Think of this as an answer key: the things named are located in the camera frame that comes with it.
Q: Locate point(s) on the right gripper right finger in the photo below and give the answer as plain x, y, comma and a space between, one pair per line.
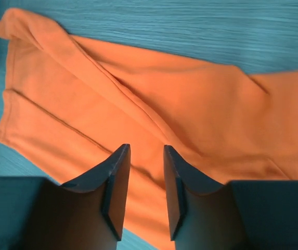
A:
205, 214

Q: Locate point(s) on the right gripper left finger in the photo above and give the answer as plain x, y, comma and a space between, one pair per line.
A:
86, 212

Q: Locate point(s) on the orange t shirt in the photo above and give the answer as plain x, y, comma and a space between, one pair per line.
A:
70, 101

